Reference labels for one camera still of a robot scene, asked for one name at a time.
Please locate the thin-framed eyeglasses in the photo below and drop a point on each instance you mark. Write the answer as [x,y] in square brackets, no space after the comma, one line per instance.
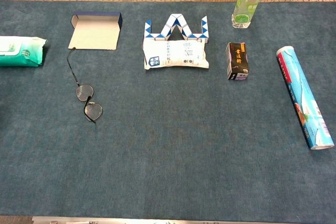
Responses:
[84,93]

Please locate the teal felt tablecloth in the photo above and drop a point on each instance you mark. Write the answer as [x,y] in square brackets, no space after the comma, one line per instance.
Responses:
[168,142]

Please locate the white snack bag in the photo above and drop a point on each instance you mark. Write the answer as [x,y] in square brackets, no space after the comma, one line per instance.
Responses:
[174,54]

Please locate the blue white snake puzzle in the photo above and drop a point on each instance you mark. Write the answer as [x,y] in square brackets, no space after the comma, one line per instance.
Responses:
[175,26]

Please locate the black drink carton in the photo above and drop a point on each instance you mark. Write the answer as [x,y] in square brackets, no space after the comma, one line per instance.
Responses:
[237,61]

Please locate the open blue white cardboard box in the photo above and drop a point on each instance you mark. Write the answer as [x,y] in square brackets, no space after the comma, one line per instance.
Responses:
[94,35]

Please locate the clear bottle green label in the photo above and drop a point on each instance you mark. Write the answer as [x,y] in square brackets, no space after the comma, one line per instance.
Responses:
[245,6]

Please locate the blue cling film roll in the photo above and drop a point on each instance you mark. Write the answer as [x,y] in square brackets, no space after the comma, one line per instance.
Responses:
[302,93]

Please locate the green wet wipes pack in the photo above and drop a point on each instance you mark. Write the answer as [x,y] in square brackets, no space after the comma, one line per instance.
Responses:
[23,52]

